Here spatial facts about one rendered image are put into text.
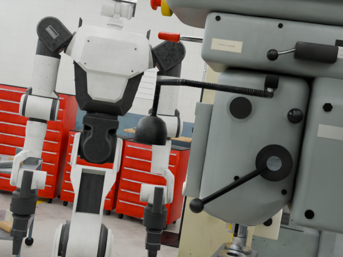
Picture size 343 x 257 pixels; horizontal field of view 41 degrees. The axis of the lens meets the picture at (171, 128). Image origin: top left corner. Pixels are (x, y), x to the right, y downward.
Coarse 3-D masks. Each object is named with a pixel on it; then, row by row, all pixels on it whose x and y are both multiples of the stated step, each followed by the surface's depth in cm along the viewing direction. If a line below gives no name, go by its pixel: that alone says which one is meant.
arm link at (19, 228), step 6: (12, 204) 162; (18, 204) 161; (24, 204) 162; (30, 204) 163; (12, 210) 162; (18, 210) 161; (24, 210) 162; (30, 210) 163; (18, 216) 162; (24, 216) 163; (30, 216) 165; (18, 222) 161; (24, 222) 162; (12, 228) 161; (18, 228) 161; (24, 228) 162; (12, 234) 160; (18, 234) 160; (24, 234) 161
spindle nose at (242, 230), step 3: (228, 225) 101; (234, 225) 100; (231, 228) 100; (234, 228) 100; (240, 228) 100; (243, 228) 100; (246, 228) 101; (228, 231) 101; (231, 231) 100; (240, 231) 100; (243, 231) 100; (246, 231) 101; (240, 234) 100; (243, 234) 100
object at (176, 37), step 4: (160, 32) 114; (164, 32) 114; (168, 32) 114; (172, 32) 114; (160, 36) 114; (164, 36) 113; (168, 36) 113; (172, 36) 113; (176, 36) 113; (180, 36) 113; (184, 36) 113; (168, 40) 114; (172, 40) 114; (176, 40) 113; (184, 40) 113; (188, 40) 113; (192, 40) 113; (196, 40) 112; (200, 40) 112
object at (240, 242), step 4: (240, 236) 149; (244, 236) 149; (232, 240) 151; (236, 240) 150; (240, 240) 149; (244, 240) 150; (232, 244) 151; (236, 244) 150; (240, 244) 149; (244, 244) 150; (240, 248) 149; (244, 248) 150
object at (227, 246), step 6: (222, 246) 153; (228, 246) 150; (246, 246) 153; (216, 252) 146; (222, 252) 142; (228, 252) 144; (234, 252) 144; (240, 252) 145; (246, 252) 148; (252, 252) 152
